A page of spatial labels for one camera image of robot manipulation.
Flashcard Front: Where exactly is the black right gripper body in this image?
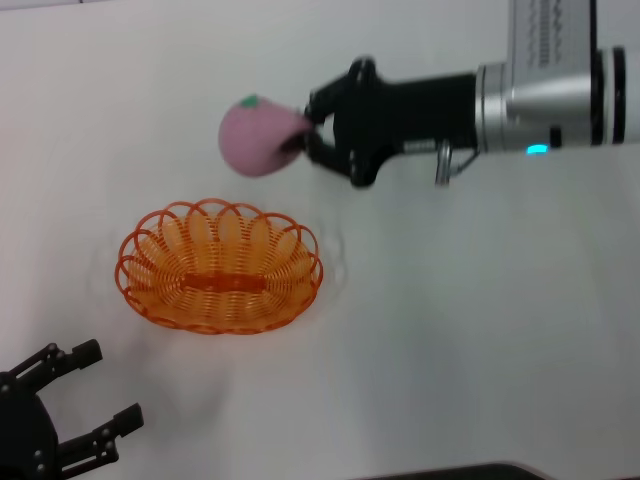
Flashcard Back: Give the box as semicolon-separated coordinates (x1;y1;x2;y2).
332;72;481;189

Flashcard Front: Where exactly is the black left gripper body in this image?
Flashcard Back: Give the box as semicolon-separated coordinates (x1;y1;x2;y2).
0;369;64;480

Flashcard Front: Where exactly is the pink toy peach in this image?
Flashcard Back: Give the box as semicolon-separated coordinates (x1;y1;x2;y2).
217;94;314;177

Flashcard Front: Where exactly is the orange wire basket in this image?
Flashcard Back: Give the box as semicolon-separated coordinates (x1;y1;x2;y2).
114;198;324;335

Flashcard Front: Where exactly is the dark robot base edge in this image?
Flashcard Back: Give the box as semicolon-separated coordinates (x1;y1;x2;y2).
349;462;551;480

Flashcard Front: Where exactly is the silver cable connector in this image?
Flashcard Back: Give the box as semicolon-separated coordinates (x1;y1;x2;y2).
433;139;481;187

